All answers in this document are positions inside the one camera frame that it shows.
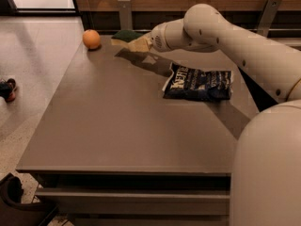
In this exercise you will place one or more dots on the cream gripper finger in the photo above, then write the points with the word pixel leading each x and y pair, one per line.
pixel 142 44

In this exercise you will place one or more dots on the green and yellow sponge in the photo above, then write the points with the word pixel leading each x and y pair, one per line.
pixel 123 37

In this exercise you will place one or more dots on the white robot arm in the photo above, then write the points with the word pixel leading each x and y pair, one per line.
pixel 266 172

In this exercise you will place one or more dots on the orange fruit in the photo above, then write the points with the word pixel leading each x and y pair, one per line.
pixel 91 39

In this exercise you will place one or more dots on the blue Kettle chips bag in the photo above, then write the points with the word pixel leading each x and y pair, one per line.
pixel 197 85

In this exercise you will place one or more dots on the red and black shoe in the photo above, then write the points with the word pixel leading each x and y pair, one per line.
pixel 7 89

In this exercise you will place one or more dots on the grey table drawer front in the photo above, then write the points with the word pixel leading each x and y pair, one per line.
pixel 137 202

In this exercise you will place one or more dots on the dark chair at corner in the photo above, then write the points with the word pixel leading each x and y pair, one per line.
pixel 15 213

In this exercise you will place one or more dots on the left metal wall bracket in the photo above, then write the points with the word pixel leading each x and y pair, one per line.
pixel 125 14

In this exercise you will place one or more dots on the metal wall bracket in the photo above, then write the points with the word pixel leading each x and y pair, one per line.
pixel 125 14
pixel 268 15

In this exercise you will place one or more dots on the right metal wall bracket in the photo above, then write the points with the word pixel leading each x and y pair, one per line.
pixel 268 15

